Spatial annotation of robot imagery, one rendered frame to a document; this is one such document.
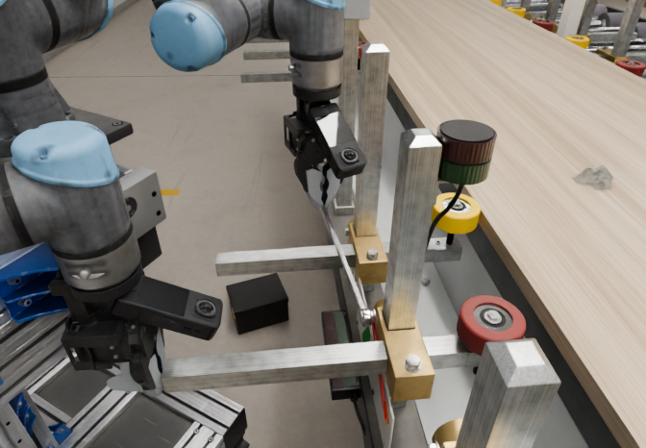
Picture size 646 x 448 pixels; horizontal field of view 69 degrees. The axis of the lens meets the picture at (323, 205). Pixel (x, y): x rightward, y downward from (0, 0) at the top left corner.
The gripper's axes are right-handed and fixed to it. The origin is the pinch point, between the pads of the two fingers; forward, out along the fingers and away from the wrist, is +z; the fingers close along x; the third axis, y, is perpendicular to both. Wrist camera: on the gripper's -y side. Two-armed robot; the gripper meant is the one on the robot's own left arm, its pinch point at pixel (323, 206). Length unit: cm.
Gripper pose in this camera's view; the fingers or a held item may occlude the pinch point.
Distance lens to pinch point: 77.8
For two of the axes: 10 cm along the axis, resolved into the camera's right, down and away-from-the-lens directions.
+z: 0.0, 8.3, 5.6
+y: -4.4, -5.0, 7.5
